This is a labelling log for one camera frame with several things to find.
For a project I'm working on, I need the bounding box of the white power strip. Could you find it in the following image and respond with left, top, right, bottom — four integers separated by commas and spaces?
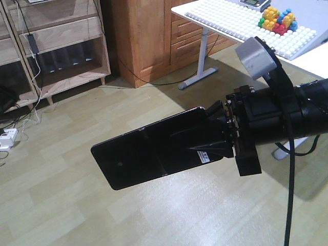
1, 128, 18, 152

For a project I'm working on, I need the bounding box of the black camera cable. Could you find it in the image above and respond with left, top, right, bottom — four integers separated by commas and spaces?
275, 84, 321, 246

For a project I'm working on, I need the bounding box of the white desk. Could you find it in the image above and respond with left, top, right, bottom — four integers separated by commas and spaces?
171, 0, 328, 161

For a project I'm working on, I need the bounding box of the wooden cabinet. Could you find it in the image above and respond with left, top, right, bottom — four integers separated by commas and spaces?
101, 0, 236, 89

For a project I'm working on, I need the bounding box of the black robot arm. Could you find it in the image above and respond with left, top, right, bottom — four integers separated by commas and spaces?
170, 79, 327, 176

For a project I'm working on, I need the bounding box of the digital kitchen scale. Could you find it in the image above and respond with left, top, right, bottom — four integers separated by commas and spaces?
239, 0, 271, 12

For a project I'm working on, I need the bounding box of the white studded building baseplate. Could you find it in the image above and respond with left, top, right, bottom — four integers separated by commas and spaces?
185, 1, 327, 60

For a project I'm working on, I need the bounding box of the black foldable smartphone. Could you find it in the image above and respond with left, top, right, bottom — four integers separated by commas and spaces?
91, 107, 223, 190

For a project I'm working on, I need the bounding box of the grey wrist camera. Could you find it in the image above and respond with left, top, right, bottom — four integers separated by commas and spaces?
235, 36, 277, 80

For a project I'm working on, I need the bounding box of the wooden ladder shelf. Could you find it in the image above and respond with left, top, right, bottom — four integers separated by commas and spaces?
1, 1, 111, 108

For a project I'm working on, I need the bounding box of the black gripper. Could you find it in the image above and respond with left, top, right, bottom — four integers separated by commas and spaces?
170, 86, 288, 176

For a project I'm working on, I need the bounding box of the colourful toy brick pile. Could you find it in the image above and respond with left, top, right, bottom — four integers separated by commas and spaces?
257, 6, 298, 35

